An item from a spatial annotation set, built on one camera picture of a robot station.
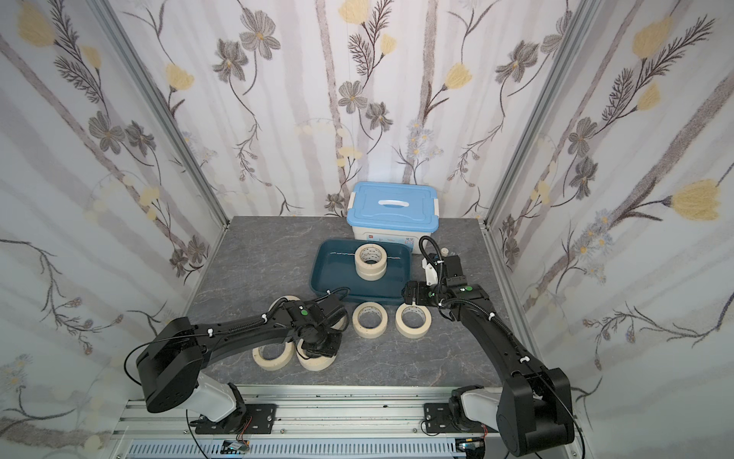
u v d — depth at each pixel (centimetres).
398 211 103
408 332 88
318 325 63
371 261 102
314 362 78
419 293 74
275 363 81
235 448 70
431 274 76
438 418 73
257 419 74
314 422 75
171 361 43
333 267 106
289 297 95
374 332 88
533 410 40
